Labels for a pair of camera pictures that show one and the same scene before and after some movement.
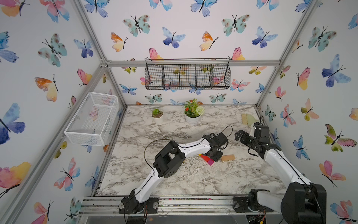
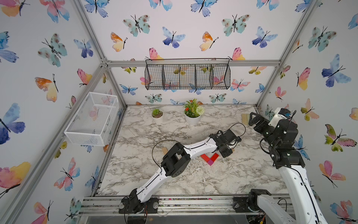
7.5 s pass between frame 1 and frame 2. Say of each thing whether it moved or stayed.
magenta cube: stayed
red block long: stayed
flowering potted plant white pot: stayed
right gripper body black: moved
